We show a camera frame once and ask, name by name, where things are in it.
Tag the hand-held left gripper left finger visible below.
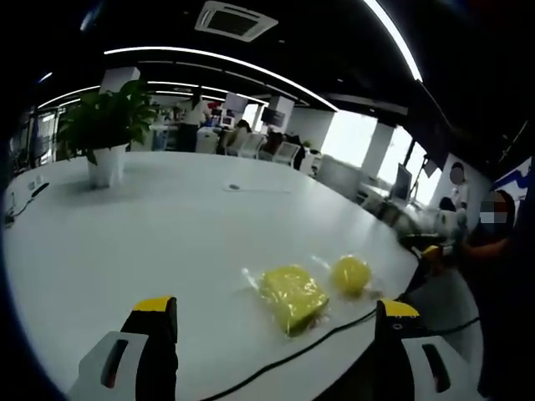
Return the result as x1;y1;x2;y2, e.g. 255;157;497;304
69;295;180;401

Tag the black cable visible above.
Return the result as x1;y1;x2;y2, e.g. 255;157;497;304
200;309;482;401

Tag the computer monitor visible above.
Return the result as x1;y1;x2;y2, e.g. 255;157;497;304
394;164;414;202

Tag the green potted plant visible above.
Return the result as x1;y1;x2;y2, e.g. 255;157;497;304
56;79;162;166

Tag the white plant pot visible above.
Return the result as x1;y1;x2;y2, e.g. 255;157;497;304
86;144;128;189

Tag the rectangular yellow silicone block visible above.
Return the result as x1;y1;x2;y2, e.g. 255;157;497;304
257;263;331;338

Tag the round yellow silicone block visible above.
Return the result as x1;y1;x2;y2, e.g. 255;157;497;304
330;254;373;298

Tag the person's dark clothed torso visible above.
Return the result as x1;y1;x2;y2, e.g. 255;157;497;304
470;156;535;398

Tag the ceiling air conditioner vent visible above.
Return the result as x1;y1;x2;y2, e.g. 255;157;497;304
194;0;279;43

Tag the dark power strip with cable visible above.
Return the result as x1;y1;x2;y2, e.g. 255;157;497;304
3;180;50;229

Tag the white office chair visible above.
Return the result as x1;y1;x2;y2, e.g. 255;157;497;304
238;132;266;160
273;140;303;168

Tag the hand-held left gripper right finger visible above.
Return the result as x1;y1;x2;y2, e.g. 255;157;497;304
374;298;482;401

